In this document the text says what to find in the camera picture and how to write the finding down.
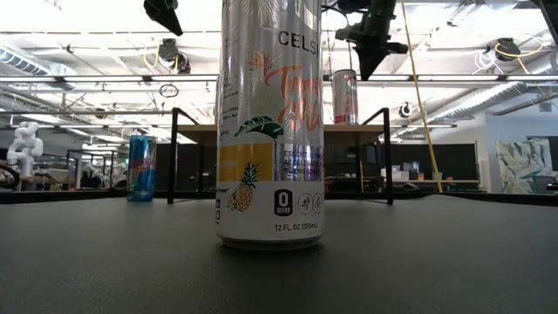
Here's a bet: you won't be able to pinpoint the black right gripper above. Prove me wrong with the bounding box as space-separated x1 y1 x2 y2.
334 24 410 82

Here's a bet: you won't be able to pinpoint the Celsius Peach Vibe can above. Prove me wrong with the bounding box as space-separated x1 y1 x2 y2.
331 68 360 126

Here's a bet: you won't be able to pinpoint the Celsius can pineapple print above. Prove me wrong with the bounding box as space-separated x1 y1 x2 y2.
214 0 326 252

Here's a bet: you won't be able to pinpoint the blue Red Bull can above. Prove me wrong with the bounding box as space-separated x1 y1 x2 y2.
126 134 158 203

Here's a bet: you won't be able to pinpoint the wooden shelf black metal legs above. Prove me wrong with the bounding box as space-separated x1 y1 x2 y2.
167 106 394 206

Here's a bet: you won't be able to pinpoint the black room divider panel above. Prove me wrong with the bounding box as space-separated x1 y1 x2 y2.
154 142 480 193

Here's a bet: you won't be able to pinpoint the leaf pattern painted panel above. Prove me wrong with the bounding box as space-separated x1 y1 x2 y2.
495 138 555 195

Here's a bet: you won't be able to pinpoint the black table mat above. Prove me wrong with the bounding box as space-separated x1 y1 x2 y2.
0 194 558 314

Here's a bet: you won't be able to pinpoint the yellow hanging cable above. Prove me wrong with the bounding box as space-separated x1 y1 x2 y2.
399 0 445 194

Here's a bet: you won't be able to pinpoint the black table edge rail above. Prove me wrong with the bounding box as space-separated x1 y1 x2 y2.
0 188 558 206

